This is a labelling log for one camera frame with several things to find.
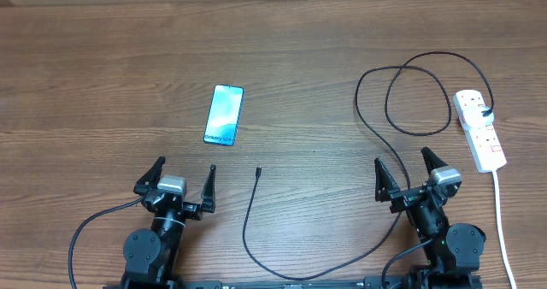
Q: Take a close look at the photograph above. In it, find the blue Galaxy smartphone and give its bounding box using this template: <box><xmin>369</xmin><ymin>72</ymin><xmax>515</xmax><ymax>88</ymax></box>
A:
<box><xmin>203</xmin><ymin>85</ymin><xmax>244</xmax><ymax>146</ymax></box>

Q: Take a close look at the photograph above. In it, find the black USB charging cable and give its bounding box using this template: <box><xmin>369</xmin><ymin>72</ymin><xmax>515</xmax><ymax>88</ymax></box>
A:
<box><xmin>242</xmin><ymin>51</ymin><xmax>496</xmax><ymax>281</ymax></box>

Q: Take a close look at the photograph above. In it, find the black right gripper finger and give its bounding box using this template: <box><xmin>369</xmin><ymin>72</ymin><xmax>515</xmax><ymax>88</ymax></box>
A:
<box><xmin>374</xmin><ymin>157</ymin><xmax>401</xmax><ymax>202</ymax></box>
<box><xmin>421</xmin><ymin>147</ymin><xmax>447</xmax><ymax>175</ymax></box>

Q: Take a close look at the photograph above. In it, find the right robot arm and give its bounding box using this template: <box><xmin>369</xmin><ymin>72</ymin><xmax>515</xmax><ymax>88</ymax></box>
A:
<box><xmin>364</xmin><ymin>147</ymin><xmax>486</xmax><ymax>289</ymax></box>

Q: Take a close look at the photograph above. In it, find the white power strip cord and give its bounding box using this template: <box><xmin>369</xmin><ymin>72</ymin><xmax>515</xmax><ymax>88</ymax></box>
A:
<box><xmin>491</xmin><ymin>170</ymin><xmax>518</xmax><ymax>289</ymax></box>

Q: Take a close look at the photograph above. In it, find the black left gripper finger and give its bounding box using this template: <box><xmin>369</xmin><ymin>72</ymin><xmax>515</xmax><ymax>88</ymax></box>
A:
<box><xmin>133</xmin><ymin>156</ymin><xmax>166</xmax><ymax>196</ymax></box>
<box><xmin>201</xmin><ymin>164</ymin><xmax>216</xmax><ymax>213</ymax></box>

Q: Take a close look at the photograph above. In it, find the white charger plug adapter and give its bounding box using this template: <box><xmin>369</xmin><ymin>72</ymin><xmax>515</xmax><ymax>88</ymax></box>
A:
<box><xmin>460</xmin><ymin>106</ymin><xmax>494</xmax><ymax>130</ymax></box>

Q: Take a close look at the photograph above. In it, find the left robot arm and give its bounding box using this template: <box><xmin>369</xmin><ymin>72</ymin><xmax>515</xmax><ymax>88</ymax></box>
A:
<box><xmin>120</xmin><ymin>156</ymin><xmax>216</xmax><ymax>289</ymax></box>

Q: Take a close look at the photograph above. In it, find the white power strip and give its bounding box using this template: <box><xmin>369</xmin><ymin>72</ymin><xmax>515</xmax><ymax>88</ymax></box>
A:
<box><xmin>453</xmin><ymin>90</ymin><xmax>507</xmax><ymax>173</ymax></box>

